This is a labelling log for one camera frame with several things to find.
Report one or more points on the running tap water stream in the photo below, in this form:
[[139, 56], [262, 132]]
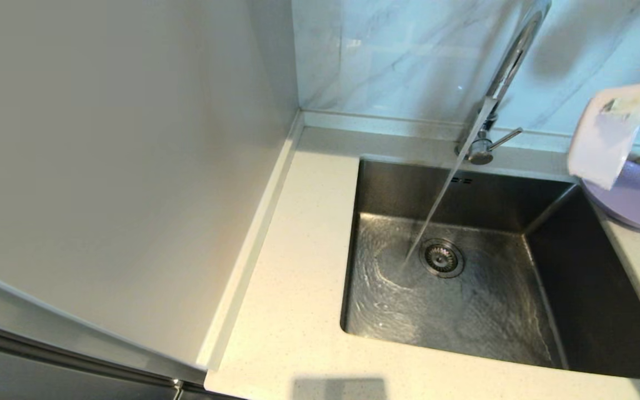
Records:
[[453, 172]]

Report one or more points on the white tall cabinet side panel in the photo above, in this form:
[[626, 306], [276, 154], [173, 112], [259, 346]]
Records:
[[131, 166]]

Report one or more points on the stainless steel sink basin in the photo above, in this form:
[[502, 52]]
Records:
[[464, 316]]

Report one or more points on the stainless steel appliance front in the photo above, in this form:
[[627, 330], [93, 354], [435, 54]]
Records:
[[48, 378]]

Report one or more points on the chrome gooseneck faucet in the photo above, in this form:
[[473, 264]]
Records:
[[511, 61]]

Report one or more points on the pale pink cup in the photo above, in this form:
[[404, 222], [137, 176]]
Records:
[[600, 144]]

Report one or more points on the round metal drain strainer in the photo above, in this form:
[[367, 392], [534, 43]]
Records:
[[441, 258]]

